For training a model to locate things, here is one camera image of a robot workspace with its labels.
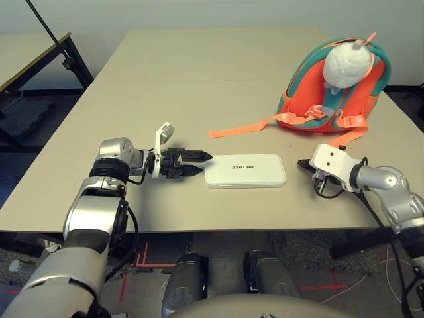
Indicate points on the grey robot left leg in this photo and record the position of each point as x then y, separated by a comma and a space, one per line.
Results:
183, 278

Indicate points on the white pencil case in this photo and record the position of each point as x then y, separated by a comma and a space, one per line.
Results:
245, 175

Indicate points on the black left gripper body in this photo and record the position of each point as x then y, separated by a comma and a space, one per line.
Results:
172, 164

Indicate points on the grey robot leg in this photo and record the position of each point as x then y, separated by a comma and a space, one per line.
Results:
270, 273
183, 278

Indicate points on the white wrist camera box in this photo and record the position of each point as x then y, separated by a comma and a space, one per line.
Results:
166, 132
334, 165

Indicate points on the grey robot torso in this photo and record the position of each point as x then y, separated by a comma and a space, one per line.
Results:
232, 308

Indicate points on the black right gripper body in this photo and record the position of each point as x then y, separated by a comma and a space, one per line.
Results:
321, 183

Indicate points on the thin dark pole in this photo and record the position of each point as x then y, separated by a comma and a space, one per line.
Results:
43, 21

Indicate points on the black framed side table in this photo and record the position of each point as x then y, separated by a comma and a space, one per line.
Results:
26, 53

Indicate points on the orange teal backpack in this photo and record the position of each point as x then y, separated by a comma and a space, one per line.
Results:
295, 112

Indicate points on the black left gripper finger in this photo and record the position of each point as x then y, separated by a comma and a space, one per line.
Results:
195, 155
190, 170

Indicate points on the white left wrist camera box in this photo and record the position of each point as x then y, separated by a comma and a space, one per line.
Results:
166, 132

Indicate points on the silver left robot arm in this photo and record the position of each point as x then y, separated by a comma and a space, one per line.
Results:
89, 212

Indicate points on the black table foot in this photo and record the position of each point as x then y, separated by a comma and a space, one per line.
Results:
351, 248
20, 245

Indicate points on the beige black striped object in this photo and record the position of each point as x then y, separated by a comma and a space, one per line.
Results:
50, 246

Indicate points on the small grey cylinder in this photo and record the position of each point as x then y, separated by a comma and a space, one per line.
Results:
15, 266

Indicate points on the black foam mat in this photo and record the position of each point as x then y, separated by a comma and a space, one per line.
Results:
26, 116

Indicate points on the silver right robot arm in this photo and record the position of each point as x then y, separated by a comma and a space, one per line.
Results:
387, 179

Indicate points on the grey robot right leg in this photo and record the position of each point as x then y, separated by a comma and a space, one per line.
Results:
270, 273

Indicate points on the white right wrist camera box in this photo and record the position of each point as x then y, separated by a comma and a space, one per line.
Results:
334, 165

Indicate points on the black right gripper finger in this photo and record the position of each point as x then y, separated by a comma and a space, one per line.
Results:
307, 165

